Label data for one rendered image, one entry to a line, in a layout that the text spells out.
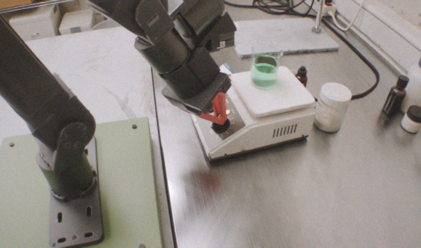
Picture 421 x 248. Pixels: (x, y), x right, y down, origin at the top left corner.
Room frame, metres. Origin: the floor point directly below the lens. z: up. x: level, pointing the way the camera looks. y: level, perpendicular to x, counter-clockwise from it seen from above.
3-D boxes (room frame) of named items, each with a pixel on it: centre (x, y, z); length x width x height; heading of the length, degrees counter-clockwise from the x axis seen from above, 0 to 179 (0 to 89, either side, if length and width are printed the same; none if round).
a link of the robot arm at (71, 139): (0.27, 0.19, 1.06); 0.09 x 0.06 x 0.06; 42
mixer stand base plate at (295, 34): (0.83, -0.20, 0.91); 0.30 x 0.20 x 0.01; 102
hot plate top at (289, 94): (0.45, -0.11, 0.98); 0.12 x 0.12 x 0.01; 17
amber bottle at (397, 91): (0.50, -0.40, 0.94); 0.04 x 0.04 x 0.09
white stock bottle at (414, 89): (0.51, -0.46, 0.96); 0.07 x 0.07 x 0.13
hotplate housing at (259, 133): (0.45, -0.08, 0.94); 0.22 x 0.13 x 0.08; 107
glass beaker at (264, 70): (0.47, -0.10, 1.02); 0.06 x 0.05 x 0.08; 40
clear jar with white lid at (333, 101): (0.45, -0.23, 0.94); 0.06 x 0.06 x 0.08
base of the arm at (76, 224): (0.26, 0.19, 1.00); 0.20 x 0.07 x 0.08; 17
